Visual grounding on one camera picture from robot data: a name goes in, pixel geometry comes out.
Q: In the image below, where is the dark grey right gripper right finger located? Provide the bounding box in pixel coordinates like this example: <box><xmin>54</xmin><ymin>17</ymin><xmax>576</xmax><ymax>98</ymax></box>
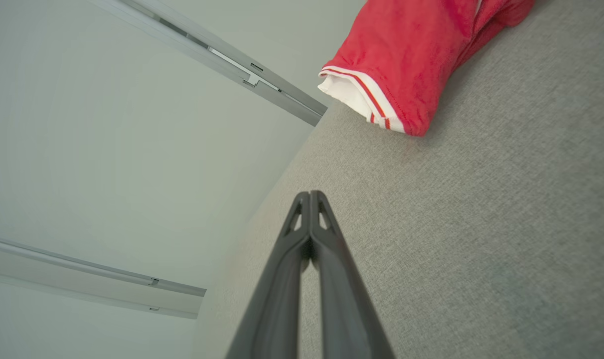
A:
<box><xmin>311</xmin><ymin>190</ymin><xmax>397</xmax><ymax>359</ymax></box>

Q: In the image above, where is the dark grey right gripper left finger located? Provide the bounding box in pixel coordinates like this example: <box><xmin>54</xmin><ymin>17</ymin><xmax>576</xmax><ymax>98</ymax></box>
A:
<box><xmin>225</xmin><ymin>190</ymin><xmax>311</xmax><ymax>359</ymax></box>

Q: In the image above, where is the red and white striped shirt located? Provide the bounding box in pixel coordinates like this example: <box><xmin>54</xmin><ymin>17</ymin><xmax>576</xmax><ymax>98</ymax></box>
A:
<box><xmin>317</xmin><ymin>0</ymin><xmax>537</xmax><ymax>137</ymax></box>

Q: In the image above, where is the grey metal partition post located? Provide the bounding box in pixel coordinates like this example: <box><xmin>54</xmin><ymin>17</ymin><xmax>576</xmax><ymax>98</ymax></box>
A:
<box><xmin>0</xmin><ymin>234</ymin><xmax>207</xmax><ymax>320</ymax></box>

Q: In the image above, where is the grey metal post with latch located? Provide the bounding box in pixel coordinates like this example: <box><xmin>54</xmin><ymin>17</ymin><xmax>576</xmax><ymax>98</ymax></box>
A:
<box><xmin>89</xmin><ymin>0</ymin><xmax>328</xmax><ymax>127</ymax></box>

